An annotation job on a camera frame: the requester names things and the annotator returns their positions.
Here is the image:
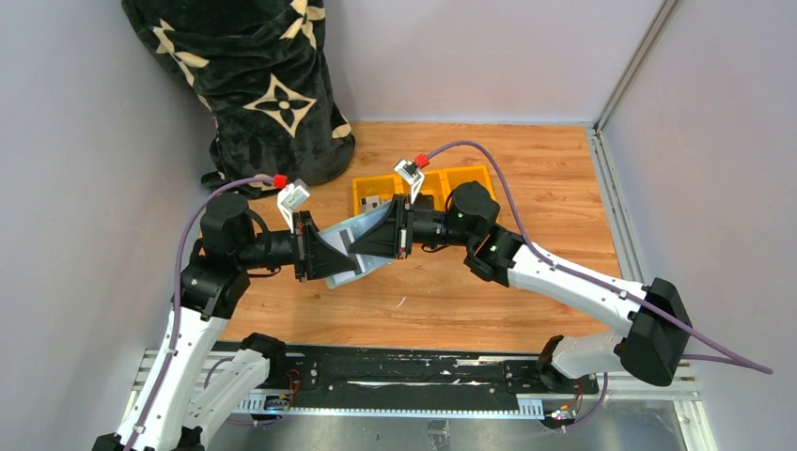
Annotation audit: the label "aluminium frame rail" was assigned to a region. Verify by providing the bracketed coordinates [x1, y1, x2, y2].
[587, 0, 683, 135]

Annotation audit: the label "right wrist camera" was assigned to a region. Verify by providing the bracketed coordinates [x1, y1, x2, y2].
[394, 153, 429, 204]

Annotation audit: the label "yellow bin with white cards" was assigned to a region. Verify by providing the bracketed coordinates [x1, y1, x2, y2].
[352, 174, 405, 215]

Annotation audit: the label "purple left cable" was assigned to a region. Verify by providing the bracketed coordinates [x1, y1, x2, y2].
[124, 177, 276, 451]

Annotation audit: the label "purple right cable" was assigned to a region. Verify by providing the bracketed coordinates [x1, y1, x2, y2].
[426, 140, 774, 376]

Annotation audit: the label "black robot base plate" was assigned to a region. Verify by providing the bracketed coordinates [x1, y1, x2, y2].
[256, 345, 599, 418]

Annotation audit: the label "white cards in bin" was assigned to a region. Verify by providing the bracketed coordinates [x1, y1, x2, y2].
[358, 195, 392, 213]

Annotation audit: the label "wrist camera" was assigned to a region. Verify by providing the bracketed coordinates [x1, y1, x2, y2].
[273, 175, 310, 231]
[394, 153, 429, 204]

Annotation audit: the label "purple cable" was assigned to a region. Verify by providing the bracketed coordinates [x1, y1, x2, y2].
[124, 177, 276, 451]
[426, 140, 774, 376]

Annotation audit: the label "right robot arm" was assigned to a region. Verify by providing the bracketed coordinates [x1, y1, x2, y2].
[349, 181, 691, 389]

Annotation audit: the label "grey card with magnetic stripe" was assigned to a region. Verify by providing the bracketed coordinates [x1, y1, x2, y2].
[324, 228, 365, 285]

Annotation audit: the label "yellow bin with black card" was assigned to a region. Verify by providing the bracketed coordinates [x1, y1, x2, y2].
[404, 171, 449, 210]

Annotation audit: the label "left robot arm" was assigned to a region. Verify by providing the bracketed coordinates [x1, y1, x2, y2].
[93, 193, 357, 450]

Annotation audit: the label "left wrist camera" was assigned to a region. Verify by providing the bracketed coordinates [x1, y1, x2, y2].
[273, 175, 310, 231]

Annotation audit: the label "black floral blanket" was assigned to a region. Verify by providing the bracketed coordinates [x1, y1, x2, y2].
[121, 0, 355, 199]

